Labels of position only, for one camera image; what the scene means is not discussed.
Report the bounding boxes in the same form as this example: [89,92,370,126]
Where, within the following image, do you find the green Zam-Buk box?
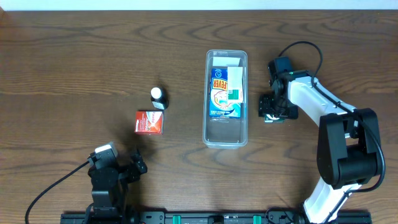
[264,114,284,123]

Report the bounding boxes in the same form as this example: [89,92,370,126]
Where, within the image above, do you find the white green Panadol box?
[227,67,243,103]

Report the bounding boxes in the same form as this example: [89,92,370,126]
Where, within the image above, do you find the red orange Panadol box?
[134,111,164,135]

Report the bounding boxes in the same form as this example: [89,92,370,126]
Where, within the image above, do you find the blue Kool Fever box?
[209,67,243,119]

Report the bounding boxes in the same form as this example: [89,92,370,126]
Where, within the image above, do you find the dark bottle white cap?
[150,86,169,110]

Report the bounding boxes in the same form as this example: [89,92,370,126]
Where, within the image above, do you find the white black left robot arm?
[88,149,147,221]

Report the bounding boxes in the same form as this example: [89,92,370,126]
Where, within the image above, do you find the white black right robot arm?
[259,68,386,223]

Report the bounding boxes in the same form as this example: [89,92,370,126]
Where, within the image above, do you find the clear plastic container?
[203,49,248,149]

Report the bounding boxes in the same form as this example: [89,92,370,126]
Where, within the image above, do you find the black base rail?
[60,210,373,224]

